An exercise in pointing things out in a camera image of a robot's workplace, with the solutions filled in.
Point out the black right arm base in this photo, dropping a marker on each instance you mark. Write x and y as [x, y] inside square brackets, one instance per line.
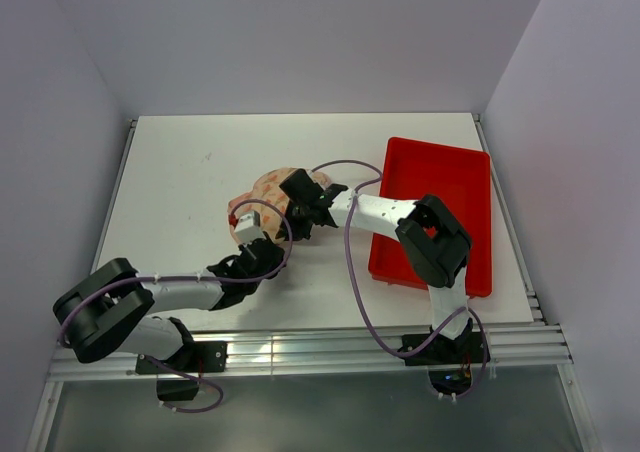
[461, 353]

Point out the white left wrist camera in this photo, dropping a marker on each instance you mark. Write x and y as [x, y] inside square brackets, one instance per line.
[248, 228]

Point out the red plastic tray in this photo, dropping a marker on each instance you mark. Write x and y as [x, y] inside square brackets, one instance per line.
[460, 178]

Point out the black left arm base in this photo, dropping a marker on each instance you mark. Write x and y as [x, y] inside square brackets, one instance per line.
[181, 378]

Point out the floral mesh laundry bag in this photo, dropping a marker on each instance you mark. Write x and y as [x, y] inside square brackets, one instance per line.
[266, 188]

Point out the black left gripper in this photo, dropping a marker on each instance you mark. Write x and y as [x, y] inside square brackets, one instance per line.
[277, 261]

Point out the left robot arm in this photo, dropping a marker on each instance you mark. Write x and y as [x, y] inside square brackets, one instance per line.
[116, 309]

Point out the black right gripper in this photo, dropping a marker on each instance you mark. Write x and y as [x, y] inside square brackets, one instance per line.
[300, 232]

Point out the aluminium frame rail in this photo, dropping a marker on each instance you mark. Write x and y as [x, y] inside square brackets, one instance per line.
[323, 351]

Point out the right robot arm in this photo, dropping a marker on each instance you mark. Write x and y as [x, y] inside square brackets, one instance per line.
[435, 244]

